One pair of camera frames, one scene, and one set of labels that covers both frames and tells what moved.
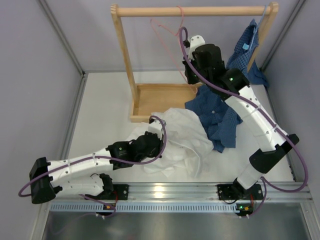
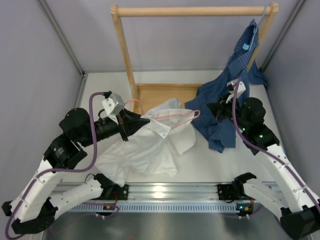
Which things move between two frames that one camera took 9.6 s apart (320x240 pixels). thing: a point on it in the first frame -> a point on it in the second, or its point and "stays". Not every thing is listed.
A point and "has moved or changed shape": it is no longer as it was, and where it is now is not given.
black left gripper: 159,147 -> 132,121
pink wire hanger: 152,21 -> 169,116
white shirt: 187,142 has moved or changed shape
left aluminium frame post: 50,14 stays
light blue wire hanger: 259,26 stays
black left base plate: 121,190 stays
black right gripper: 187,72 -> 217,108
